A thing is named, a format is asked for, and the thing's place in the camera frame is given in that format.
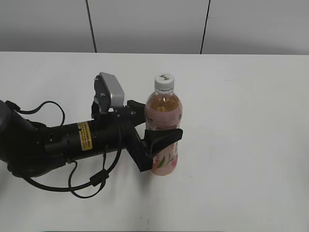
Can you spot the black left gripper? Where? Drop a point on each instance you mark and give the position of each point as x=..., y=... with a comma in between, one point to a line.
x=115, y=131

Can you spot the pink oolong tea bottle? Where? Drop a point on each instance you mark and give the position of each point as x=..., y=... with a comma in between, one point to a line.
x=164, y=112

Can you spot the white bottle cap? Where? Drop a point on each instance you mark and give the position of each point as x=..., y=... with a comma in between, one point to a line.
x=164, y=83

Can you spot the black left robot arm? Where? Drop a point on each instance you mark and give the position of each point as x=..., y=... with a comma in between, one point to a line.
x=33, y=149

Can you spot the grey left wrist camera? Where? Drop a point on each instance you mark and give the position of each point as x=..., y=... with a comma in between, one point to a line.
x=108, y=92

